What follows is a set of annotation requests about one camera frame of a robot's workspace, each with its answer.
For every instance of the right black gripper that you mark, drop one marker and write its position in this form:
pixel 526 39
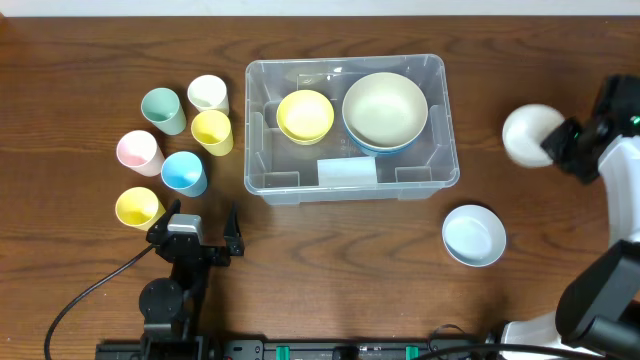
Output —
pixel 567 148

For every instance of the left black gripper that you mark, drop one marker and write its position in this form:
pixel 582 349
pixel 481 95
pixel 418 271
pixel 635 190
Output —
pixel 210 254

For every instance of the white small bowl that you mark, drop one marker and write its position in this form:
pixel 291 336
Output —
pixel 525 129

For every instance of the yellow small bowl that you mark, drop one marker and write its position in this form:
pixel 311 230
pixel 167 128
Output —
pixel 305 116

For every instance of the beige large bowl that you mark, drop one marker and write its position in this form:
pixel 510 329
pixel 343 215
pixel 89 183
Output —
pixel 385 109

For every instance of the dark blue large bowl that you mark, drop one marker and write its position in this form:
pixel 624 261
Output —
pixel 374 151

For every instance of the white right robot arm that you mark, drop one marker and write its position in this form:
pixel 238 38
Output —
pixel 598 312

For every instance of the clear plastic storage container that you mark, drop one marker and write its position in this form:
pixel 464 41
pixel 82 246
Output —
pixel 283 172

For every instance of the white label in container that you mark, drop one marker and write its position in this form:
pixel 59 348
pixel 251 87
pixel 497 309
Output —
pixel 355 171

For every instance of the blue cup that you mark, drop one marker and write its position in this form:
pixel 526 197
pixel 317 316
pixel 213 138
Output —
pixel 184 172

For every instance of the yellow cup lower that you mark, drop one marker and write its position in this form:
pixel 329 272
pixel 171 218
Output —
pixel 139 207

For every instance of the yellow cup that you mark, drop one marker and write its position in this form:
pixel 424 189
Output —
pixel 139 207
pixel 212 129

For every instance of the pink cup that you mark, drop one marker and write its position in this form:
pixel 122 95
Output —
pixel 138 150

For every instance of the yellow cup upper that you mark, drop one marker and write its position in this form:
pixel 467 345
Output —
pixel 212 129

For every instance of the green cup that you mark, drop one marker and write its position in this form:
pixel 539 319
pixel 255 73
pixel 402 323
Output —
pixel 162 108

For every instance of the light blue small bowl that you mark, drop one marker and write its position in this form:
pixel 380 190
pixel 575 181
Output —
pixel 474 236

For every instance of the cream cup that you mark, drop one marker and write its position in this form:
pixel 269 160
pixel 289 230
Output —
pixel 209 92

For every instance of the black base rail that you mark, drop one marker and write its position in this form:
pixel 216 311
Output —
pixel 255 349

